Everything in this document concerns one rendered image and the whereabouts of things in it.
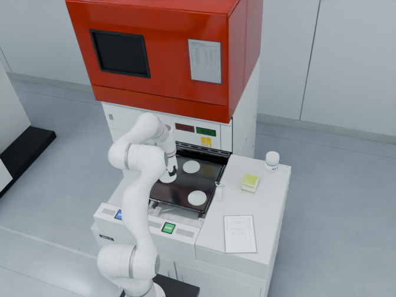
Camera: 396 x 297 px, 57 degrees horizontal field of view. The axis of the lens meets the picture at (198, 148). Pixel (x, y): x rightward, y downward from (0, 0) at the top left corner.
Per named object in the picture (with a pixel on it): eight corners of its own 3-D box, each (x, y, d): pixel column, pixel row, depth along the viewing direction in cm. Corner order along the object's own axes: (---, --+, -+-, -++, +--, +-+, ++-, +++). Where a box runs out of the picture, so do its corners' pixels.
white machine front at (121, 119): (116, 142, 245) (101, 93, 217) (232, 167, 222) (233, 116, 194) (114, 145, 243) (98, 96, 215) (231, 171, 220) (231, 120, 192)
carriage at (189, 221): (142, 208, 200) (142, 205, 198) (205, 225, 189) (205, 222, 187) (136, 220, 194) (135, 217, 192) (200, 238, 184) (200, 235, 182)
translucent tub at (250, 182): (245, 180, 195) (246, 172, 190) (258, 184, 192) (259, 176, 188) (240, 191, 190) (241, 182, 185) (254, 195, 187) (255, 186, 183)
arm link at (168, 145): (156, 152, 183) (174, 154, 182) (152, 133, 174) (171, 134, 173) (159, 141, 189) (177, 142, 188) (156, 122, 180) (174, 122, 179)
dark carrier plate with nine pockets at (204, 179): (168, 154, 223) (168, 153, 223) (222, 165, 214) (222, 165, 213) (144, 196, 200) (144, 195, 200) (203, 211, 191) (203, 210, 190)
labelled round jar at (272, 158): (266, 162, 204) (267, 149, 197) (279, 164, 202) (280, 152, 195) (263, 171, 199) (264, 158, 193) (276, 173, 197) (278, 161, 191)
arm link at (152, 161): (121, 271, 142) (161, 276, 140) (110, 280, 130) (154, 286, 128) (132, 144, 145) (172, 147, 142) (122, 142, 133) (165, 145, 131)
